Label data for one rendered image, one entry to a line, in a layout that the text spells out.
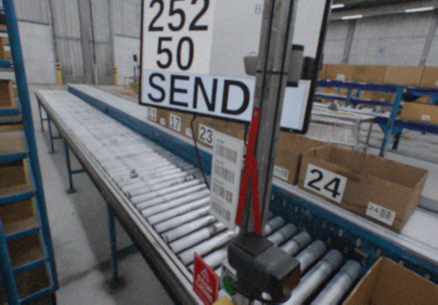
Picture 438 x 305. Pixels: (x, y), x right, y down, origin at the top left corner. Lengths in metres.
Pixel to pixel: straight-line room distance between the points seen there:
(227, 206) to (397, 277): 0.51
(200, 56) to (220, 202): 0.35
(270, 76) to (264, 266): 0.29
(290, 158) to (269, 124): 0.72
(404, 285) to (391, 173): 0.55
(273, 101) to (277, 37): 0.09
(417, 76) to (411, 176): 4.35
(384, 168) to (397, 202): 0.31
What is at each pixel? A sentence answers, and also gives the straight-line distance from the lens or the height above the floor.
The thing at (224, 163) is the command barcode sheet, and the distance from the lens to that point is 0.48.
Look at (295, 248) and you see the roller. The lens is 1.01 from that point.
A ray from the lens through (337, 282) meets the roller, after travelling 0.94.
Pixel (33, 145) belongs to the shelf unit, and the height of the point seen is 0.98.
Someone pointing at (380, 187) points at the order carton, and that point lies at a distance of 0.98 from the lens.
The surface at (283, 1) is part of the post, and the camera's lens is 0.40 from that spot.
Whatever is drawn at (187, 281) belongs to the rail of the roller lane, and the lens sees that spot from 0.85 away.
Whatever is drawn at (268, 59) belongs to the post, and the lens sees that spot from 0.39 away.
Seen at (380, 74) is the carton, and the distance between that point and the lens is 5.65.
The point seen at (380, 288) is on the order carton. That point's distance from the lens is 0.87.
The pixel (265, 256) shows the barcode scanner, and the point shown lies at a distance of 0.42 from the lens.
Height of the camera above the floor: 1.36
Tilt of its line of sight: 16 degrees down
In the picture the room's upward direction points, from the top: 4 degrees clockwise
